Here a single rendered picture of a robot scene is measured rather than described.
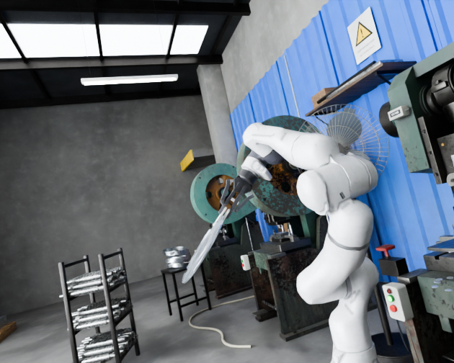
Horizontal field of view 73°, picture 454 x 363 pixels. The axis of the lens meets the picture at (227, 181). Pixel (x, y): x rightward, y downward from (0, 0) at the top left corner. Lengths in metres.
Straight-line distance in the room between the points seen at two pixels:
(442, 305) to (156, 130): 7.09
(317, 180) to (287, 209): 1.64
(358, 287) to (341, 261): 0.14
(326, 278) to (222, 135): 5.56
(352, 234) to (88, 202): 6.93
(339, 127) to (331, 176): 1.30
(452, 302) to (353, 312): 0.52
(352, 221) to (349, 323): 0.34
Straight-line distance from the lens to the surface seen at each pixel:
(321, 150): 0.86
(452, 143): 1.47
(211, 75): 6.80
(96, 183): 7.51
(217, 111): 6.49
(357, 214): 0.82
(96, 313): 2.83
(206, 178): 4.02
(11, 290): 7.76
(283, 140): 0.97
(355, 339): 1.05
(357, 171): 0.85
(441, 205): 3.05
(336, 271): 0.92
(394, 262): 1.53
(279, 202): 2.40
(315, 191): 0.79
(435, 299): 1.50
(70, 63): 6.40
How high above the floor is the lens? 1.05
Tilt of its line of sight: 6 degrees up
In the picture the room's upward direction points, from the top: 12 degrees counter-clockwise
